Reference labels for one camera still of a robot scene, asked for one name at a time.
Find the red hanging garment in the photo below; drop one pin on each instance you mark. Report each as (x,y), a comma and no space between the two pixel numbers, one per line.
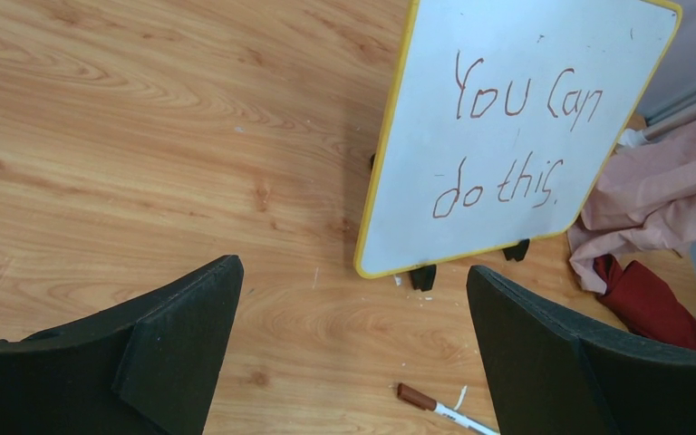
(645,303)

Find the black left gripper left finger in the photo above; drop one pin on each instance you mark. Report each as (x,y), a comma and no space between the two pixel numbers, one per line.
(146,366)

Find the brown marker cap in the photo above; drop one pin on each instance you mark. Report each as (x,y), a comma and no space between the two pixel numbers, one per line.
(415,398)

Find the pink hanging garment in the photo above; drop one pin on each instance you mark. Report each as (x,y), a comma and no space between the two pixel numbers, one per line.
(644,199)

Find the white marker pen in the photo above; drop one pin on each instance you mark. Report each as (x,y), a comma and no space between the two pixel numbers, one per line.
(463,420)

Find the wire whiteboard stand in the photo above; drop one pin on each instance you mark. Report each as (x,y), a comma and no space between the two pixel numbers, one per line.
(444,270)

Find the yellow framed whiteboard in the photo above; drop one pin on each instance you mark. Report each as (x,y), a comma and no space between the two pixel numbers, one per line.
(499,119)

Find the metal clothes rack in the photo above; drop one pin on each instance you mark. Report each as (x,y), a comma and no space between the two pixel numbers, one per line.
(631,138)

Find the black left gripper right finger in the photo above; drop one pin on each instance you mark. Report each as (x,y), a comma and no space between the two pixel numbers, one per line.
(552,370)

